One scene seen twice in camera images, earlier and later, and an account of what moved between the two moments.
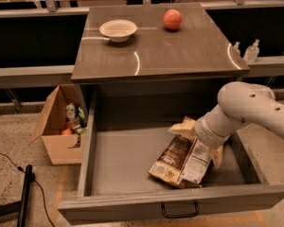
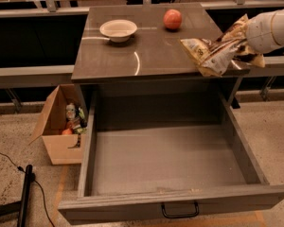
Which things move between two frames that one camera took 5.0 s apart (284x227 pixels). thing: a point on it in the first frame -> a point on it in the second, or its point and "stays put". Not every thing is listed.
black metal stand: (21, 206) stays put
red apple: (171, 19) stays put
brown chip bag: (182, 160) -> (213, 57)
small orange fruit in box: (66, 132) stays put
